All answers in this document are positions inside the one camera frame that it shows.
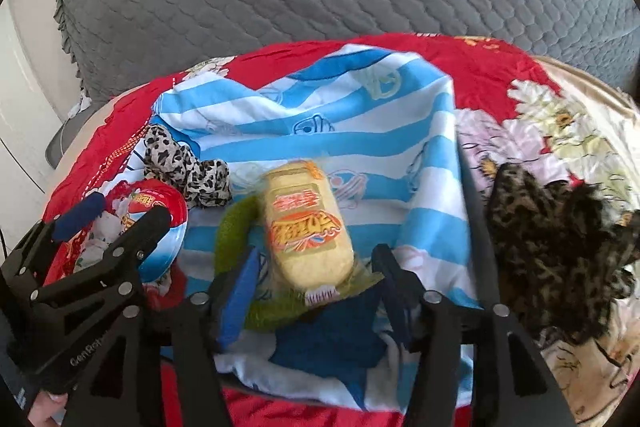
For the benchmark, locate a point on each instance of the red floral blanket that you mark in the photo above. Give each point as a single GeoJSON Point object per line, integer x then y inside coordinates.
{"type": "Point", "coordinates": [480, 67]}

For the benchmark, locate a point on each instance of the person's left hand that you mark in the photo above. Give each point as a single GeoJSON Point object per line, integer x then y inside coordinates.
{"type": "Point", "coordinates": [47, 409]}

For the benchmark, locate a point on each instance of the blue striped cloth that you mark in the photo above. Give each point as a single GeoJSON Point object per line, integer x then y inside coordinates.
{"type": "Point", "coordinates": [320, 127]}

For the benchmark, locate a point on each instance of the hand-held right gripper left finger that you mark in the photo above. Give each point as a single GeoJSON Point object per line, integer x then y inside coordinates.
{"type": "Point", "coordinates": [239, 302]}

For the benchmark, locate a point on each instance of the grey round seat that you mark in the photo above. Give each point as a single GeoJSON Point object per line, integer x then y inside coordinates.
{"type": "Point", "coordinates": [62, 142]}

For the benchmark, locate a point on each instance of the red instant noodle bowl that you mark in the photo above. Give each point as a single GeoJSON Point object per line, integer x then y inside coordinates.
{"type": "Point", "coordinates": [145, 198]}

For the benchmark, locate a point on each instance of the leopard print scrunchie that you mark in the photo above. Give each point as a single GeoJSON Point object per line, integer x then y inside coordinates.
{"type": "Point", "coordinates": [182, 167]}

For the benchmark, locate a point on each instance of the dark leopard print cloth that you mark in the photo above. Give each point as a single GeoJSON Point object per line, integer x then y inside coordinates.
{"type": "Point", "coordinates": [550, 247]}

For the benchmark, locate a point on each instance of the dark blue cloth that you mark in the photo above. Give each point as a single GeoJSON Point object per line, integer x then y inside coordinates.
{"type": "Point", "coordinates": [325, 337]}

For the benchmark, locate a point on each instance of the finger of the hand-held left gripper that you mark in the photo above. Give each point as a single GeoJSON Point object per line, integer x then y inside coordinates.
{"type": "Point", "coordinates": [80, 216]}
{"type": "Point", "coordinates": [145, 232]}

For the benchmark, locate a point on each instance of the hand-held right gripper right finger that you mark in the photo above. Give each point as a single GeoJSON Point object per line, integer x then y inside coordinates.
{"type": "Point", "coordinates": [396, 302]}

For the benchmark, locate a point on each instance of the green fuzzy scrunchie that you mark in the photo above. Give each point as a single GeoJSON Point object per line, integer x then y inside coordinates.
{"type": "Point", "coordinates": [230, 237]}

